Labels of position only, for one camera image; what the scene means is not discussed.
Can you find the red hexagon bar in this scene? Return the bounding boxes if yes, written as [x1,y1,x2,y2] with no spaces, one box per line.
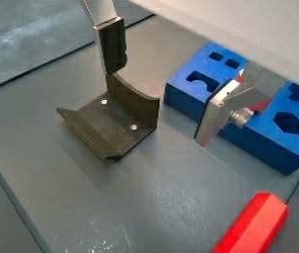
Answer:
[211,192,289,253]

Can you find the black curved holder stand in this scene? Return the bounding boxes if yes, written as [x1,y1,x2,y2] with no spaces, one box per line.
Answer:
[56,74,159,159]

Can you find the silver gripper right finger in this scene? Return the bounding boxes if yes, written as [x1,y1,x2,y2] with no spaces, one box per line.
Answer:
[194,62,286,146]

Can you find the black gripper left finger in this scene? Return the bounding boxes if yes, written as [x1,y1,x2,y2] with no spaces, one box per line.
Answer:
[79,0,128,74]

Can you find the blue foam shape board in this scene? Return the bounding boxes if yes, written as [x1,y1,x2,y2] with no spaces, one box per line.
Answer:
[163,42,299,175]

